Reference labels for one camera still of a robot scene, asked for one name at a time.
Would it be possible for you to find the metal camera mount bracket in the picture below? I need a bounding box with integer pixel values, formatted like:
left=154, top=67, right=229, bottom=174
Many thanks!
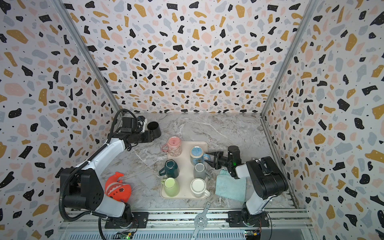
left=191, top=196, right=214, bottom=240

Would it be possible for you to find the teal cloth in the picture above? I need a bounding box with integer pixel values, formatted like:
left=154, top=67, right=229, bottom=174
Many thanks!
left=215, top=169, right=247, bottom=202

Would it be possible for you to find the pink mug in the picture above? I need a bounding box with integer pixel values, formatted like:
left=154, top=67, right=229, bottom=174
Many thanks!
left=162, top=137, right=182, bottom=157

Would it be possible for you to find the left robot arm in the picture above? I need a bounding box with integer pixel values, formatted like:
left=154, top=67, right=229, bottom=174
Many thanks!
left=59, top=116, right=161, bottom=228

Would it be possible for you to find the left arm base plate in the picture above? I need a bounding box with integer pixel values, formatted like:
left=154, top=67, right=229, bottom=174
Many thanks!
left=105, top=212, right=149, bottom=230

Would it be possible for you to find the dark green mug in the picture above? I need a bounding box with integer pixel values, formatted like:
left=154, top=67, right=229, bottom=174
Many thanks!
left=159, top=160, right=180, bottom=179

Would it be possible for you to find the white mug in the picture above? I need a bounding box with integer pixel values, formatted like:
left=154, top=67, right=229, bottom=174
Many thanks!
left=190, top=178, right=211, bottom=198

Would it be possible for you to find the light blue mug yellow inside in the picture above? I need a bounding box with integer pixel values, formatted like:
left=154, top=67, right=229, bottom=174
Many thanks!
left=190, top=146, right=211, bottom=166

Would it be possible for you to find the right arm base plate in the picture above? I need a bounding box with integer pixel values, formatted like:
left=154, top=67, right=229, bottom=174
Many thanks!
left=226, top=210, right=270, bottom=228

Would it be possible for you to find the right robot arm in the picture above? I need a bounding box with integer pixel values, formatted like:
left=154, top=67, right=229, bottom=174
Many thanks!
left=205, top=146, right=289, bottom=228

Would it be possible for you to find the red fish plush toy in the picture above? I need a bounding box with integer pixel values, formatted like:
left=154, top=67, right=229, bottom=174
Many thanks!
left=105, top=172, right=132, bottom=203

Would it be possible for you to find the beige tray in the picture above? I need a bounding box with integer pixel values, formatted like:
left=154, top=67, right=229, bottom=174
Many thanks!
left=160, top=141, right=208, bottom=200

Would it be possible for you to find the grey mug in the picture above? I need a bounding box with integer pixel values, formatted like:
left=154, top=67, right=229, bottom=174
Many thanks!
left=194, top=163, right=211, bottom=180

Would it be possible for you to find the light green mug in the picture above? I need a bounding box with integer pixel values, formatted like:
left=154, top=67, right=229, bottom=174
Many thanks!
left=161, top=178, right=180, bottom=198

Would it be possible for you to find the black mug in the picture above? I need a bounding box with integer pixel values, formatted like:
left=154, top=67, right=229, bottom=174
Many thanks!
left=147, top=122, right=162, bottom=139

